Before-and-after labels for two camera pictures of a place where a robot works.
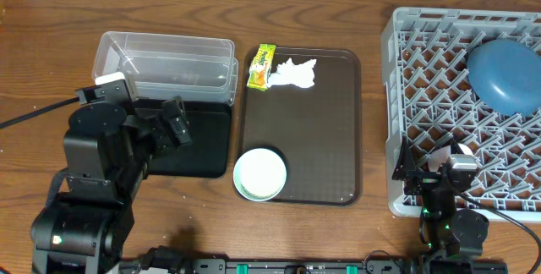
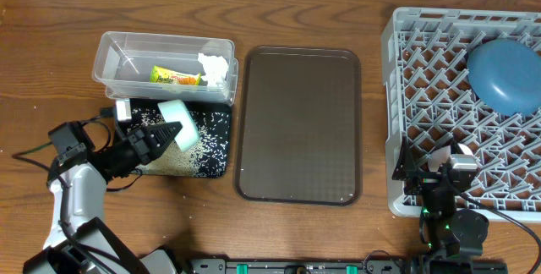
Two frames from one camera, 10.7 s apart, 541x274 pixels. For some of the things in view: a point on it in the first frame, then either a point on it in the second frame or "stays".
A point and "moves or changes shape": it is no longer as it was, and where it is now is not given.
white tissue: (301, 75) -> (215, 68)
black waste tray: (210, 125) stays
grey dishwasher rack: (429, 101) stays
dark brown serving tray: (317, 131) stays
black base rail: (315, 266) stays
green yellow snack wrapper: (259, 71) -> (167, 75)
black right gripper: (407, 170) stays
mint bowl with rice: (259, 175) moves or changes shape
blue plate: (505, 75) stays
